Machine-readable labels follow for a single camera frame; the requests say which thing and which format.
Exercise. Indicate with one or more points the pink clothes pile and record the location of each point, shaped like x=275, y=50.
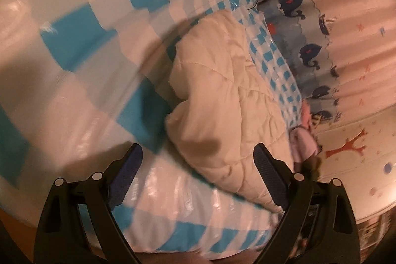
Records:
x=303, y=144

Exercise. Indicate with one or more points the whale print blue curtain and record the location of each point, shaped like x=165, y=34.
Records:
x=299, y=30

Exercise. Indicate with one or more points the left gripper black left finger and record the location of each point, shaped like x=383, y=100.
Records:
x=61, y=237

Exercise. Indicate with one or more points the white wardrobe with stickers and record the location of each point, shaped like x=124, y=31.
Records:
x=361, y=155

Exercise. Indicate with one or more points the blue white checkered plastic sheet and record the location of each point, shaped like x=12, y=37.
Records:
x=83, y=79

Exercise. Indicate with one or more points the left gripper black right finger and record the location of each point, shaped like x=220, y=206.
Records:
x=318, y=223

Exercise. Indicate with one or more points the white quilted padded coat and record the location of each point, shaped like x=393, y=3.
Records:
x=225, y=109

